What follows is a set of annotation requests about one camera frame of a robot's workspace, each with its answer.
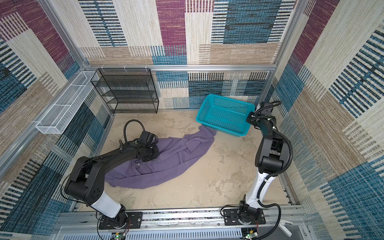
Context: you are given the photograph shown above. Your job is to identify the teal plastic basket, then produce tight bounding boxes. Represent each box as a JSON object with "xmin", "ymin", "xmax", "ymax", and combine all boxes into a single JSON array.
[{"xmin": 196, "ymin": 94, "xmax": 255, "ymax": 137}]

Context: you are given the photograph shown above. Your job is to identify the purple trousers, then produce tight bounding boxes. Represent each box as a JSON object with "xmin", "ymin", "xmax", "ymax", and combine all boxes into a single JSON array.
[{"xmin": 105, "ymin": 126, "xmax": 217, "ymax": 189}]

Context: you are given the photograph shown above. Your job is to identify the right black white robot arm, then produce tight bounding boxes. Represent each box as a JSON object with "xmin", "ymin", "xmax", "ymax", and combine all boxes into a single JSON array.
[{"xmin": 238, "ymin": 112, "xmax": 293, "ymax": 225}]

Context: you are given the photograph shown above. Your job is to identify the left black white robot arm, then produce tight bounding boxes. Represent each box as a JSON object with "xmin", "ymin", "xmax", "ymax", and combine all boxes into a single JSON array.
[{"xmin": 64, "ymin": 139, "xmax": 160, "ymax": 229}]

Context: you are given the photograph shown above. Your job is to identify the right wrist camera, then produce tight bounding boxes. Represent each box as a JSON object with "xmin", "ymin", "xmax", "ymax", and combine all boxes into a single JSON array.
[{"xmin": 258, "ymin": 102, "xmax": 274, "ymax": 116}]

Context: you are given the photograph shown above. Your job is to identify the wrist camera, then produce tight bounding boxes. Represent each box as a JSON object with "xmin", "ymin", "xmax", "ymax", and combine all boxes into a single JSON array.
[
  {"xmin": 258, "ymin": 102, "xmax": 274, "ymax": 116},
  {"xmin": 138, "ymin": 131, "xmax": 159, "ymax": 148}
]

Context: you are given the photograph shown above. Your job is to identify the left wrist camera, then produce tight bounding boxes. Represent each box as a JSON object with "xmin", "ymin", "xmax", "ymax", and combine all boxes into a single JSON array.
[{"xmin": 138, "ymin": 131, "xmax": 159, "ymax": 148}]

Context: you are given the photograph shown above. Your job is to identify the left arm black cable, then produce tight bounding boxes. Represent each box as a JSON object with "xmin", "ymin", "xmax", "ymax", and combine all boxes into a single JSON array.
[{"xmin": 123, "ymin": 119, "xmax": 146, "ymax": 145}]

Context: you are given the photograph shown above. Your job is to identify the black wire mesh shelf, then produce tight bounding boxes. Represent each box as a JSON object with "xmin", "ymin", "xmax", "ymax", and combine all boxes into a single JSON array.
[{"xmin": 91, "ymin": 68, "xmax": 159, "ymax": 114}]

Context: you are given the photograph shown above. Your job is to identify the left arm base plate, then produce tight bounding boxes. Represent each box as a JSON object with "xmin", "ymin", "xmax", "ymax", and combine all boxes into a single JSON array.
[{"xmin": 98, "ymin": 212, "xmax": 143, "ymax": 231}]

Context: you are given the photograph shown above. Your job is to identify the white wire mesh tray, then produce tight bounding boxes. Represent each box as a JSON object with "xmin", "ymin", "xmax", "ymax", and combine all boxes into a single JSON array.
[{"xmin": 36, "ymin": 71, "xmax": 95, "ymax": 135}]

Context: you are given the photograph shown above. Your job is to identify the aluminium mounting rail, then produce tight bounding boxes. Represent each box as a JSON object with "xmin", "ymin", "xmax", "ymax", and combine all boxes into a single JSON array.
[{"xmin": 50, "ymin": 206, "xmax": 313, "ymax": 240}]

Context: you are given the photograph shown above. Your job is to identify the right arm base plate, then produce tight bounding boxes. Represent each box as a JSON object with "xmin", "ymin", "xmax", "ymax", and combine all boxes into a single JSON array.
[{"xmin": 222, "ymin": 209, "xmax": 266, "ymax": 226}]

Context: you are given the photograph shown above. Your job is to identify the white handle tool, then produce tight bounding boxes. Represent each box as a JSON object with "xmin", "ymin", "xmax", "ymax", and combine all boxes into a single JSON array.
[{"xmin": 278, "ymin": 219, "xmax": 293, "ymax": 238}]

